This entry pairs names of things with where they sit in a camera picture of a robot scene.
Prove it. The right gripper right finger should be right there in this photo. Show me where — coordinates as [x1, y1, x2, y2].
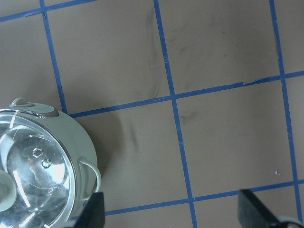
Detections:
[238, 189, 304, 228]

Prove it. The glass pot lid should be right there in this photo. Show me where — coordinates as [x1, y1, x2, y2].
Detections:
[0, 113, 76, 228]

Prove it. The pale green cooking pot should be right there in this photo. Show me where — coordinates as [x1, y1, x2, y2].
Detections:
[0, 98, 101, 221]

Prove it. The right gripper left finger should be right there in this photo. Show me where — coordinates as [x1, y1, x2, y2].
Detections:
[60, 192, 105, 228]

